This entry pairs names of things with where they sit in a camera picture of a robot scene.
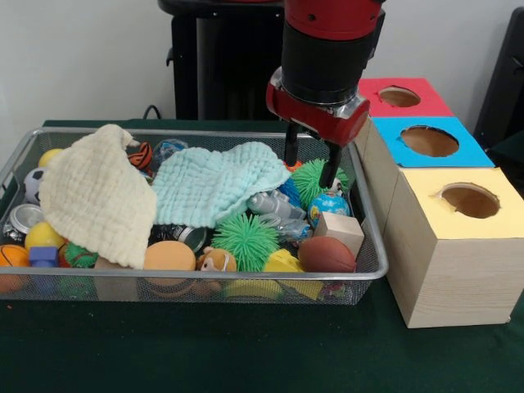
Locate clear mesh bin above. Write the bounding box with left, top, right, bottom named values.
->
left=0, top=125, right=389, bottom=306

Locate green spiky ball with eyes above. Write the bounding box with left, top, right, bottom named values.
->
left=291, top=159, right=350, bottom=210

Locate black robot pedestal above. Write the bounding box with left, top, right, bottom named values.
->
left=158, top=0, right=328, bottom=122

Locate wooden box with three holes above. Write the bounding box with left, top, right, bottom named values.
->
left=354, top=78, right=524, bottom=329

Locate dark green side table cloth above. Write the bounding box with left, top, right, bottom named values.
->
left=488, top=131, right=524, bottom=197

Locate dark green tablecloth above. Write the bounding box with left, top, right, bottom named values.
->
left=0, top=120, right=524, bottom=393

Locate blue globe ball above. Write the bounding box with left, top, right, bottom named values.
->
left=309, top=193, right=351, bottom=228

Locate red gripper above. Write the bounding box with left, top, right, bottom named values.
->
left=265, top=72, right=372, bottom=189

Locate plain wooden block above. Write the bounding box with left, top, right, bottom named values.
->
left=314, top=211, right=365, bottom=259

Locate mint green muslin cloth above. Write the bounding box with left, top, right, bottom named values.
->
left=153, top=141, right=291, bottom=228

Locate cream muslin cloth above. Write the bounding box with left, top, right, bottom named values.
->
left=38, top=124, right=158, bottom=269

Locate blue spiky ball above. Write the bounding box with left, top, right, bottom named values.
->
left=277, top=180, right=302, bottom=207

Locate brown toy football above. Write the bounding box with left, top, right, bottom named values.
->
left=298, top=236, right=357, bottom=273

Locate plain green spiky ball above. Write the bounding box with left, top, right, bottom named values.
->
left=212, top=214, right=280, bottom=273

